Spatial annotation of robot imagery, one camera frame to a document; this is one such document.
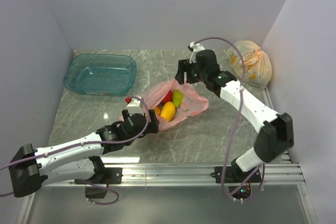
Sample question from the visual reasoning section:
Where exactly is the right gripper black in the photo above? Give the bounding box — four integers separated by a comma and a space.
174, 59, 207, 85

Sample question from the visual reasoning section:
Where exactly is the pink plastic bag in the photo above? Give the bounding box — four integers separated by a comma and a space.
119, 78, 210, 131

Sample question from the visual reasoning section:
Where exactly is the yellow fruit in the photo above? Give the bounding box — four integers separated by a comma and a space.
160, 101, 176, 122

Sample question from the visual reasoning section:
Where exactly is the green pear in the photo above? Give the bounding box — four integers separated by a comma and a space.
172, 90, 184, 108

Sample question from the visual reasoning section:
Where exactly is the red apple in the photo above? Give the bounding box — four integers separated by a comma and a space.
161, 90, 173, 104

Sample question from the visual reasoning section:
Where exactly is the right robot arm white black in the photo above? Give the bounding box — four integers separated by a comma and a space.
175, 49, 294, 182

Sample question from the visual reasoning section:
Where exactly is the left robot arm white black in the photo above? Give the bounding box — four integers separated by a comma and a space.
8, 110, 159, 198

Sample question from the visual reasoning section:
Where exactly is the small orange fruit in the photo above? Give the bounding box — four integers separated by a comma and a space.
154, 106, 161, 115

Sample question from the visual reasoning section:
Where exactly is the orange knotted plastic bag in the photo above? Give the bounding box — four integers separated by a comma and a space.
226, 40, 272, 89

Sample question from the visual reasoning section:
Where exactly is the teal transparent plastic basin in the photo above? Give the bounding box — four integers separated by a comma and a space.
63, 54, 137, 97

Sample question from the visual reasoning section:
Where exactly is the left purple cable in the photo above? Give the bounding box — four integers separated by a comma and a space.
0, 95, 152, 198

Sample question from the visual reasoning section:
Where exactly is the purple cable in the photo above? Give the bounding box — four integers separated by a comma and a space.
0, 95, 152, 198
194, 36, 265, 201

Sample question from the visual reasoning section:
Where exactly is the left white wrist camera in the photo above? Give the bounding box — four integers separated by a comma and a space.
125, 97, 143, 115

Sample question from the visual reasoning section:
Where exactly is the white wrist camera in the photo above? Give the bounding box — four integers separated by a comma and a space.
188, 42, 205, 63
125, 97, 143, 115

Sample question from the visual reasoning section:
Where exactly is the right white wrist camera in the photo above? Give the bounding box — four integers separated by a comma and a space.
188, 42, 205, 63

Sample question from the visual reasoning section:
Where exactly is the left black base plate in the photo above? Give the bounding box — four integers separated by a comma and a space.
86, 167, 123, 184

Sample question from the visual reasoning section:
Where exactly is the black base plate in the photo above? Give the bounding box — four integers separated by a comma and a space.
210, 166, 252, 184
86, 167, 123, 184

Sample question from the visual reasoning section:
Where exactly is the black box under rail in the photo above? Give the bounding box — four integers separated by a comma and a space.
85, 186, 107, 199

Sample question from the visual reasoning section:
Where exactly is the aluminium mounting rail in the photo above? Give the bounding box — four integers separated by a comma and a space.
28, 165, 307, 188

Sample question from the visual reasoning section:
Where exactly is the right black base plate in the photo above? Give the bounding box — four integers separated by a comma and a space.
210, 166, 252, 184

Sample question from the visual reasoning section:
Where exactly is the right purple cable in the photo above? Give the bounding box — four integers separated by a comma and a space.
194, 36, 265, 201

